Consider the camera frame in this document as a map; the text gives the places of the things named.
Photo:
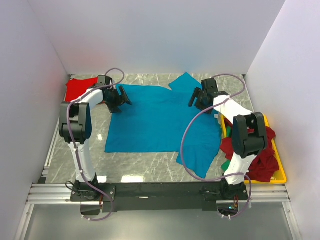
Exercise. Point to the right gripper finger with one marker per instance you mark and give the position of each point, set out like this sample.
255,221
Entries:
195,95
207,111

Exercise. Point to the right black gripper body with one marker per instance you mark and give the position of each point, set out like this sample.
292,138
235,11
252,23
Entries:
199,99

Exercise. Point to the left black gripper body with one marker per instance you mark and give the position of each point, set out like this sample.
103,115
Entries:
118,99

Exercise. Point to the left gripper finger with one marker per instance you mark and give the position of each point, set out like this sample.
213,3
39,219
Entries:
124,97
114,109

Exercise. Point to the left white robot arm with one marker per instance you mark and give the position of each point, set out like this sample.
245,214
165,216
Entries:
75,121

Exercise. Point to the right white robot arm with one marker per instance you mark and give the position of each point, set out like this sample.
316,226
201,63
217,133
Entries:
248,136

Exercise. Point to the folded red t shirt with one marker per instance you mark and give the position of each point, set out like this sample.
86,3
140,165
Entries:
78,87

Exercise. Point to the green t shirt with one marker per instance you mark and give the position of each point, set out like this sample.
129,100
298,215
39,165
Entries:
225,165

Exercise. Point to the dark red t shirt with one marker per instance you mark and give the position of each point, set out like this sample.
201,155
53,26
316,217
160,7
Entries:
264,165

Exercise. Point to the black base beam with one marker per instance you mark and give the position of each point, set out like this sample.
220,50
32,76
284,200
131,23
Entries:
155,196

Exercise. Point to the aluminium frame rail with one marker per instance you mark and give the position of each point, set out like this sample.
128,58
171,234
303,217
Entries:
58,194

